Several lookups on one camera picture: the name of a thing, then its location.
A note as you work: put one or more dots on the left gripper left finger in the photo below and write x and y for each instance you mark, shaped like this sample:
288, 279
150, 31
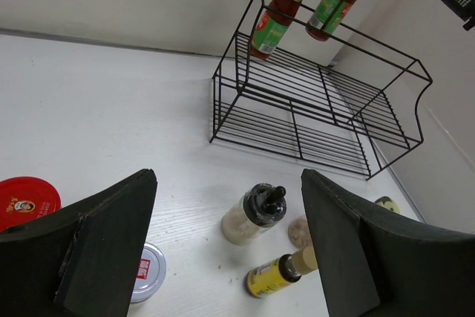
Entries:
81, 260

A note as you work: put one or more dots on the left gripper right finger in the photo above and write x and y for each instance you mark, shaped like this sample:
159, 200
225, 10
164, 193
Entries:
374, 262

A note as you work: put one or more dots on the yellow cap spice jar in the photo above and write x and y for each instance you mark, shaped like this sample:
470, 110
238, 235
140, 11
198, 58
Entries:
388, 203

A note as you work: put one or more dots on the white lid glass jar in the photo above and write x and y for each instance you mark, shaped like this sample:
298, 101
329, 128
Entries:
150, 275

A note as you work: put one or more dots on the pink cap spice jar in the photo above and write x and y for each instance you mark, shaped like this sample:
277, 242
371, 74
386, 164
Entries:
299, 234

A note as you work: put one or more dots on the small yellow label bottle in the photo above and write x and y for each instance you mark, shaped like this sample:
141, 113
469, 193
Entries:
280, 273

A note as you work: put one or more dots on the red lid dark sauce jar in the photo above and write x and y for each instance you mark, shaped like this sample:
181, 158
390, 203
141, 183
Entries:
24, 199

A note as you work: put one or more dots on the black cap spice shaker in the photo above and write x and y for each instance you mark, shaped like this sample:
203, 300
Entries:
260, 209

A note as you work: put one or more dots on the black wire rack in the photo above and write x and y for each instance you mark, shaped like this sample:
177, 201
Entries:
360, 117

